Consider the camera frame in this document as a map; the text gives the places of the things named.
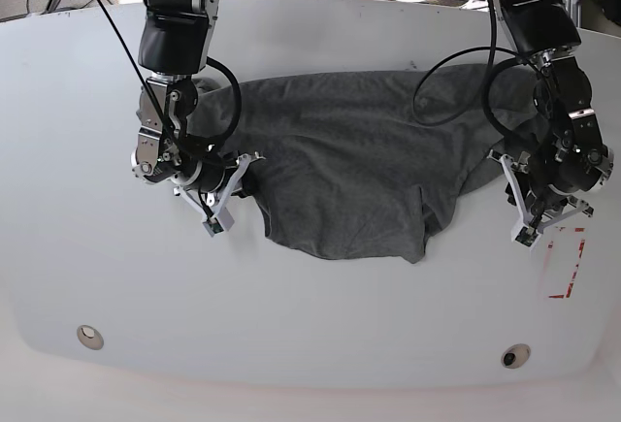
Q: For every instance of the red tape rectangle marking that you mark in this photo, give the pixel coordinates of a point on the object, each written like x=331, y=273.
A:
x=562, y=259

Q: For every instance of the round table grommet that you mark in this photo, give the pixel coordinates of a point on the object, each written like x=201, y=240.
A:
x=90, y=338
x=516, y=356

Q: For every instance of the right round table grommet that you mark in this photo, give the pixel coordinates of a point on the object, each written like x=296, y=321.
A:
x=516, y=356

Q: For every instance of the grey T-shirt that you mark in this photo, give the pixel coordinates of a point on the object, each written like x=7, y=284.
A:
x=366, y=164

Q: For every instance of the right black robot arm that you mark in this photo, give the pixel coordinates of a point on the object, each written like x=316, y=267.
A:
x=174, y=48

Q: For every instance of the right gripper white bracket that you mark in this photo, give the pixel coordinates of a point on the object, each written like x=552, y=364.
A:
x=209, y=189

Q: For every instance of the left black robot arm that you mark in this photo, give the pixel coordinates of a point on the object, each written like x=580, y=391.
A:
x=571, y=157

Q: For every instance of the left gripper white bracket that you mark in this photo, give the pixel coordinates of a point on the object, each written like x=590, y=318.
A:
x=539, y=205

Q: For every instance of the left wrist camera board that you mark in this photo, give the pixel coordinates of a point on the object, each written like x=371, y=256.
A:
x=526, y=236

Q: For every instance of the left round table grommet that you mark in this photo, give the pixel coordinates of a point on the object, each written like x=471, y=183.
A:
x=90, y=338

